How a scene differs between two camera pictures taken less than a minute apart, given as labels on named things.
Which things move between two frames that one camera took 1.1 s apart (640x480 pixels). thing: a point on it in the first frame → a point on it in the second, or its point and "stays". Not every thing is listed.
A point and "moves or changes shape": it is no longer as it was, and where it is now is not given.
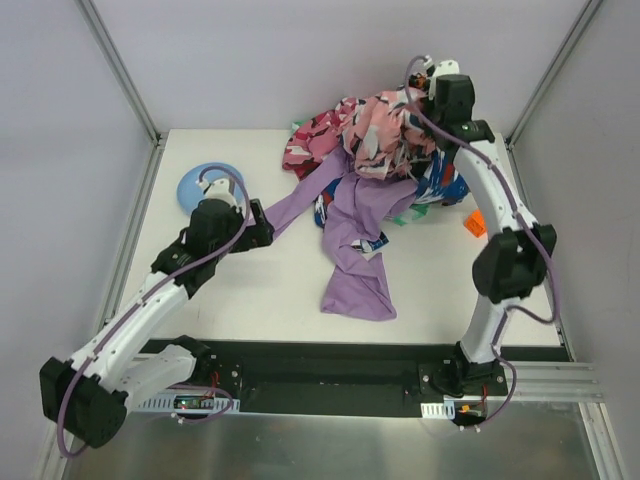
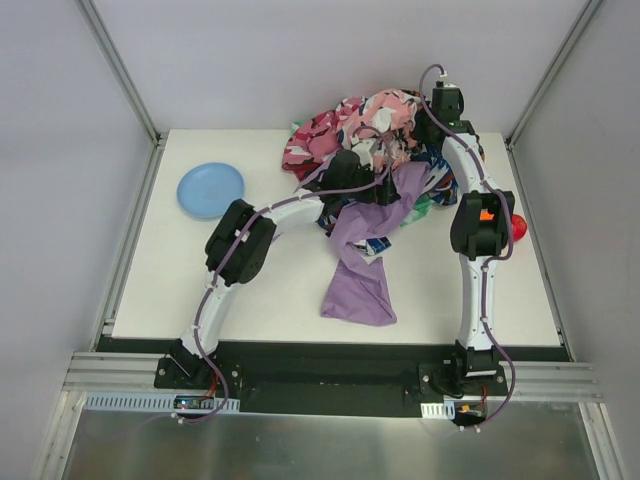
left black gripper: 255,230 → 385,189
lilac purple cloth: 357,208 moves or changes shape
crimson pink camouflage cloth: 309,141 stays
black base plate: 319,378 stays
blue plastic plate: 193,184 stays
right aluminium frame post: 586,13 stays
